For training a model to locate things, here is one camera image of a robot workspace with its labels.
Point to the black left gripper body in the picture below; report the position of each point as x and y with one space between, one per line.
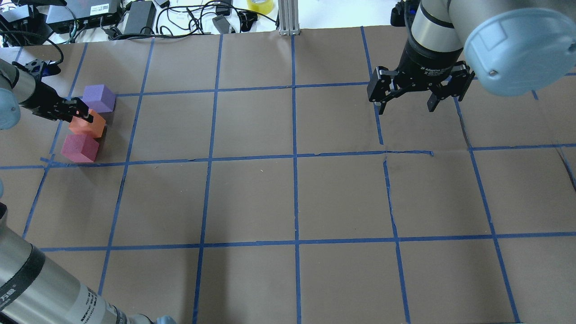
38 99

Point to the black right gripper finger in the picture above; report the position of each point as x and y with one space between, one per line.
459 82
382 87

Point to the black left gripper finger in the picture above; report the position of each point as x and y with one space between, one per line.
75 107

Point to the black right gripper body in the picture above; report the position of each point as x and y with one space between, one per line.
422 63

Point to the orange foam cube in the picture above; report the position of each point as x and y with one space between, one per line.
94 129

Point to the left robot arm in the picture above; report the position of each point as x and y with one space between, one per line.
35 289

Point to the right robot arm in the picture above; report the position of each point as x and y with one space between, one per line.
511 46

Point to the purple foam cube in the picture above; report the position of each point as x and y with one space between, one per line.
99 98

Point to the pink foam cube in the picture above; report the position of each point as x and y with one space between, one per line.
80 148

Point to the black power brick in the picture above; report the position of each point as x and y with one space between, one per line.
398 16

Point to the black power adapter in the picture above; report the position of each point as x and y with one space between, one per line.
141 15

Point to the yellow tape roll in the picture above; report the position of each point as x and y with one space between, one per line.
260 6

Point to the aluminium frame post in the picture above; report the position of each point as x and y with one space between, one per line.
288 22

